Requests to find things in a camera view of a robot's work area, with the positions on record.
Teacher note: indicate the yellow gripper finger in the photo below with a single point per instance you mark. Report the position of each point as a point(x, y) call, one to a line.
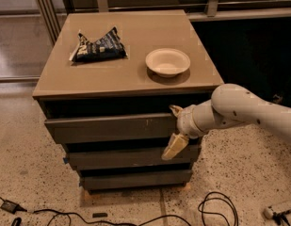
point(176, 110)
point(176, 144)

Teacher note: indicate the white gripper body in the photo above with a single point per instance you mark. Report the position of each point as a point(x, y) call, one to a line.
point(186, 123)

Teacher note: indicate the grey top drawer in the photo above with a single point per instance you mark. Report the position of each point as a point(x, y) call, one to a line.
point(94, 129)

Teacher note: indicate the grey drawer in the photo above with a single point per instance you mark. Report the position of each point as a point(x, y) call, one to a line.
point(130, 158)
point(157, 178)
point(94, 129)

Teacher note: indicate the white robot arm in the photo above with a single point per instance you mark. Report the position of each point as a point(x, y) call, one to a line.
point(230, 106)

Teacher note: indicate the grey drawer cabinet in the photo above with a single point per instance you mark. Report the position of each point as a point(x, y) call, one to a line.
point(124, 86)

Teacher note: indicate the grey bottom drawer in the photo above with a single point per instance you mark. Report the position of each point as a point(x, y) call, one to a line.
point(157, 178)

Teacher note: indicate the grey middle drawer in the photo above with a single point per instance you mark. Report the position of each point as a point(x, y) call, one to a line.
point(130, 158)

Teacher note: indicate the white paper bowl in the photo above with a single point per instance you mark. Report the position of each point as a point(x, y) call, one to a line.
point(167, 62)

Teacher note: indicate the dark blue chip bag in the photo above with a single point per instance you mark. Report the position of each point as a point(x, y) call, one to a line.
point(108, 47)

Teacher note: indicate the small black floor object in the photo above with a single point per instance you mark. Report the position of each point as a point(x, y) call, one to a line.
point(100, 215)

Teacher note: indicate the white power strip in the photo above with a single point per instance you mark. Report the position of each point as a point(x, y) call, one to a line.
point(275, 210)

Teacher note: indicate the black power adapter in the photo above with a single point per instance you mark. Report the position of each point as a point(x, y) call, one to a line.
point(12, 207)

